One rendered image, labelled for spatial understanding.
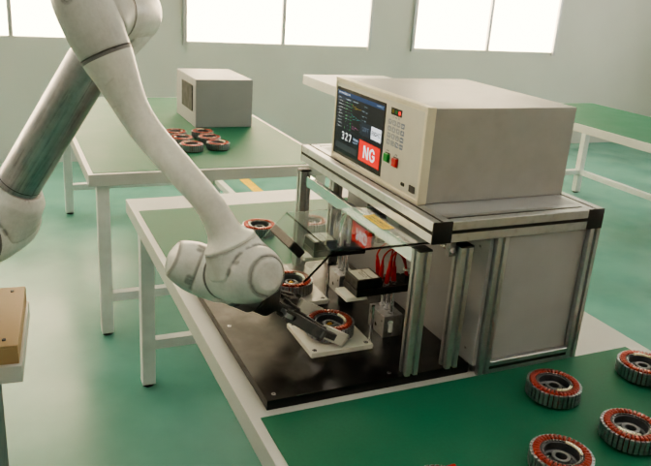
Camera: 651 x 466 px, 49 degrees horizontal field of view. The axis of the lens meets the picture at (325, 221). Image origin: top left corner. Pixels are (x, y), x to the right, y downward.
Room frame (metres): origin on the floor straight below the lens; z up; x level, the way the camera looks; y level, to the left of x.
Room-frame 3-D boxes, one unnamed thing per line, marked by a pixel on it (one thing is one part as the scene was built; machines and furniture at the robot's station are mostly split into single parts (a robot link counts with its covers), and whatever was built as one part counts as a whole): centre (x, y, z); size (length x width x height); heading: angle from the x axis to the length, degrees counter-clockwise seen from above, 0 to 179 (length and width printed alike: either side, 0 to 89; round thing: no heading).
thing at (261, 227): (2.17, 0.21, 0.77); 0.11 x 0.11 x 0.04
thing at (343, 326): (1.46, -0.03, 0.80); 0.11 x 0.11 x 0.04
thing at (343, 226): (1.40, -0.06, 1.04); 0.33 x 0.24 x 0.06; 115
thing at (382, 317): (1.52, -0.16, 0.80); 0.07 x 0.05 x 0.06; 25
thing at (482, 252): (1.67, -0.20, 0.92); 0.66 x 0.01 x 0.30; 25
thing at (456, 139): (1.69, -0.27, 1.22); 0.44 x 0.39 x 0.20; 25
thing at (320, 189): (1.61, -0.06, 1.03); 0.62 x 0.01 x 0.03; 25
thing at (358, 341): (1.45, -0.03, 0.78); 0.15 x 0.15 x 0.01; 25
